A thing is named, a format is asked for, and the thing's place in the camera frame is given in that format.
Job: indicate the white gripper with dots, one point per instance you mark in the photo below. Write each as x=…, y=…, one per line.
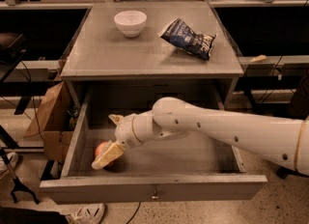
x=125, y=132

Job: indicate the red apple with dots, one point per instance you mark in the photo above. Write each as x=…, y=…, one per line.
x=102, y=152

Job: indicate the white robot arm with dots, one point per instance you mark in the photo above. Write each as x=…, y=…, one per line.
x=282, y=141

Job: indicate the metal drawer knob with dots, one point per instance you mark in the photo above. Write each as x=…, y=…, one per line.
x=155, y=197

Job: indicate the grey open drawer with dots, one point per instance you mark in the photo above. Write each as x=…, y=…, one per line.
x=193, y=168

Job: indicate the grey cabinet counter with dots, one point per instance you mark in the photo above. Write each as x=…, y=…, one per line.
x=101, y=51

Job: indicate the brown cardboard box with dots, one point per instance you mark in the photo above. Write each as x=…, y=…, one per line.
x=52, y=122

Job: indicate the white sneaker front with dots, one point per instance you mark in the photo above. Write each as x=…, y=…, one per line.
x=91, y=214

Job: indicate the black tripod stand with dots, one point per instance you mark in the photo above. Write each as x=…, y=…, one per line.
x=18, y=185

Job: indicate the white ceramic bowl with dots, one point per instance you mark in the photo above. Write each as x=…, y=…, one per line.
x=130, y=23

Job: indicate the blue chip bag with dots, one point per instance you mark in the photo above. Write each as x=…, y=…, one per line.
x=179, y=34

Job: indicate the black chair at left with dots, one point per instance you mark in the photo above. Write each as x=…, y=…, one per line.
x=11, y=51

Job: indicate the yellow foam scrap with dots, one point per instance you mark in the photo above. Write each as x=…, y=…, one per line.
x=258, y=58

